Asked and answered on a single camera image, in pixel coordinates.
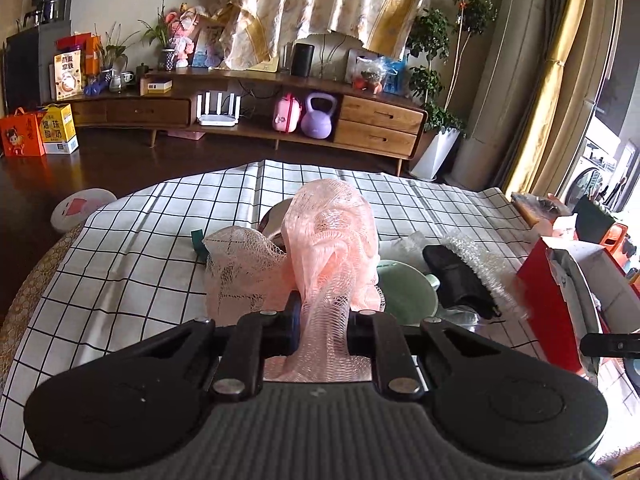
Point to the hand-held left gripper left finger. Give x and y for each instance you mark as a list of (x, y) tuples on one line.
[(292, 330)]

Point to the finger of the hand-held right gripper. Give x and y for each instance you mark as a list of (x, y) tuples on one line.
[(610, 345)]

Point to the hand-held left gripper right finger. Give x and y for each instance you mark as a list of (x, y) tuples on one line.
[(360, 332)]

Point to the red cardboard box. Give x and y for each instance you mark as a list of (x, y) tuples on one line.
[(545, 300)]

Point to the pink mesh bath sponge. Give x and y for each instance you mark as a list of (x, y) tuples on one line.
[(325, 240)]

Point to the mint green mug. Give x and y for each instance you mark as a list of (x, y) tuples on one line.
[(405, 292)]

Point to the cream mesh bath sponge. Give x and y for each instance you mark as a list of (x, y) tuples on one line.
[(240, 265)]

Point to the orange plastic stool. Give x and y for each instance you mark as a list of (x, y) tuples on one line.
[(614, 237)]

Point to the black fabric pouch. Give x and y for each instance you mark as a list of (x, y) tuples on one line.
[(455, 275)]

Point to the metal bowl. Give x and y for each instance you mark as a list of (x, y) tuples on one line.
[(272, 220)]

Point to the small teal item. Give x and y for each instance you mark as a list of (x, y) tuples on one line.
[(197, 244)]

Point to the brown tray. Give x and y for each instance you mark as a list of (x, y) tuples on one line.
[(540, 207)]

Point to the black white checked tablecloth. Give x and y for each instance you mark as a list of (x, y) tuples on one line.
[(150, 260)]

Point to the washing machine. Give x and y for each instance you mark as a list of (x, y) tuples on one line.
[(592, 177)]

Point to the potted tree in white pot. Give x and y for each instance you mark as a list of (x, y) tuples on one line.
[(437, 152)]

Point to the purple kettlebell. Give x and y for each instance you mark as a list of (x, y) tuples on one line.
[(318, 122)]

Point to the small pink suitcase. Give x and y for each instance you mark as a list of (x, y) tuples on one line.
[(287, 115)]

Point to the wooden tv cabinet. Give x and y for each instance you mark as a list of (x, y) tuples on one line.
[(380, 115)]

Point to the pink flat box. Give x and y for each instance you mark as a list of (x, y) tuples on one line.
[(186, 134)]

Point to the white wifi router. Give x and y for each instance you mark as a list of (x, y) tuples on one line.
[(218, 112)]

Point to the white round pink-print disc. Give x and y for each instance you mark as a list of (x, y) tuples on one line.
[(80, 207)]

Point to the clear bag of fruit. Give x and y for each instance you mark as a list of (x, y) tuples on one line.
[(369, 75)]

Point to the blue plastic bag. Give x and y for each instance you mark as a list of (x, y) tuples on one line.
[(397, 77)]

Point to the woven straw mat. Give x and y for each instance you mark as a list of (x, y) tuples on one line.
[(35, 280)]

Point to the light wooden stand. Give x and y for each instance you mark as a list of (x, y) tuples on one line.
[(265, 65)]

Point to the golden window curtain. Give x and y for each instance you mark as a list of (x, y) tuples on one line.
[(550, 85)]

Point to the black cylinder speaker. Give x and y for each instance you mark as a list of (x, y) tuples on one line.
[(303, 60)]

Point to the tall drinking glass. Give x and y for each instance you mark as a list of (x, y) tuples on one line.
[(286, 57)]

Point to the white yellow flat box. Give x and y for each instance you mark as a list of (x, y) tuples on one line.
[(156, 87)]

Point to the beige standing air conditioner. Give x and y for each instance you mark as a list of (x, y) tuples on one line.
[(500, 85)]

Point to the small dark teapot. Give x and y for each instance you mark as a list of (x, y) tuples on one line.
[(143, 71)]

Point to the orchid plant in patterned vase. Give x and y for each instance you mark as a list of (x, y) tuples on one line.
[(167, 57)]

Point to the small white cup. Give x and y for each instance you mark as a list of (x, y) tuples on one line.
[(127, 77)]

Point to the green plant in glass vase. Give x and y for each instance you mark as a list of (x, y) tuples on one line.
[(117, 77)]

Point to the yellow white milk carton box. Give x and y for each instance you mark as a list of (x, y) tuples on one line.
[(60, 127)]

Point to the blue toy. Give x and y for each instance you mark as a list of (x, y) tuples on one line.
[(97, 86)]

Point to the pink doll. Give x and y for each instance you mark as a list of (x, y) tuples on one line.
[(182, 35)]

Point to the yellow floral cloth cover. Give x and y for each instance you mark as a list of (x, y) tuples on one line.
[(325, 5)]

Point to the orange gift box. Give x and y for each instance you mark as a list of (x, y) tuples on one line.
[(22, 135)]

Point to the orange red gift boxes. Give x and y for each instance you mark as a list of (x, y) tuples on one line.
[(80, 50)]

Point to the black tall cabinet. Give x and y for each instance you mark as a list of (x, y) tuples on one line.
[(30, 70)]

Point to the black coffee machine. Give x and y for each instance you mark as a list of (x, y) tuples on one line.
[(50, 5)]

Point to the picture frame with blue figure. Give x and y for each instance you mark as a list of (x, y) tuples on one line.
[(210, 45)]

